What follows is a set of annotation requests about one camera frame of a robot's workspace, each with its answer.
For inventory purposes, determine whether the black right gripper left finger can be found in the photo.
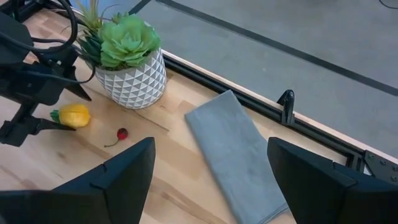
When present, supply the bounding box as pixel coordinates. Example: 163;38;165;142
0;136;156;224

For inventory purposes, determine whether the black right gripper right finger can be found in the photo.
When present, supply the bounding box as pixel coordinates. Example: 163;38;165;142
266;136;398;224

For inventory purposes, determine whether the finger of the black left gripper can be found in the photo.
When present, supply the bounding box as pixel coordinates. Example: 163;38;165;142
63;67;93;102
0;102;77;147

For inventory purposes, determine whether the yellow toy corn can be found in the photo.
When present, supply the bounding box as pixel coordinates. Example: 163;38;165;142
50;103;92;129

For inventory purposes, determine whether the red toy cherry with stem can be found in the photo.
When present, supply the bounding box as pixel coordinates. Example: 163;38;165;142
103;127;129;149

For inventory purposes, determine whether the succulent in patterned white pot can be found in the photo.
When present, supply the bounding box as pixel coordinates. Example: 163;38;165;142
60;0;168;110

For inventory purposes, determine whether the grey folded cloth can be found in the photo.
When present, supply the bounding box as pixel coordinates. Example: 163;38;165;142
184;90;290;224

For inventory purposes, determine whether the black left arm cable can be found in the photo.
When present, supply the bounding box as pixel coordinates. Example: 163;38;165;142
0;0;98;85

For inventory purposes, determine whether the black frame clamp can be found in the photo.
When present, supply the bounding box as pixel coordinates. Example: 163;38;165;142
276;89;296;126

